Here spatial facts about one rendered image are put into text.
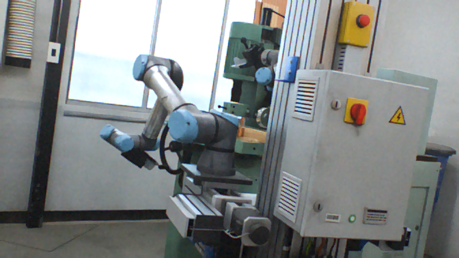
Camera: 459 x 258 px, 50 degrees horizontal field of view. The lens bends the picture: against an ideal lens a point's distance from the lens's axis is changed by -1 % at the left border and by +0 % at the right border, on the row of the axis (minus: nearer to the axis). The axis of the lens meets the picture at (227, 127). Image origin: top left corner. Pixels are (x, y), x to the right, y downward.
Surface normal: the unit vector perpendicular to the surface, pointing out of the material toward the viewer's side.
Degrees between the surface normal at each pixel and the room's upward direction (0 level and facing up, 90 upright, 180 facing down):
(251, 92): 90
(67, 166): 90
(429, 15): 90
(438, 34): 90
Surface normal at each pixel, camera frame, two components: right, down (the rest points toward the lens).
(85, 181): 0.55, 0.15
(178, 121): -0.72, 0.00
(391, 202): 0.33, 0.12
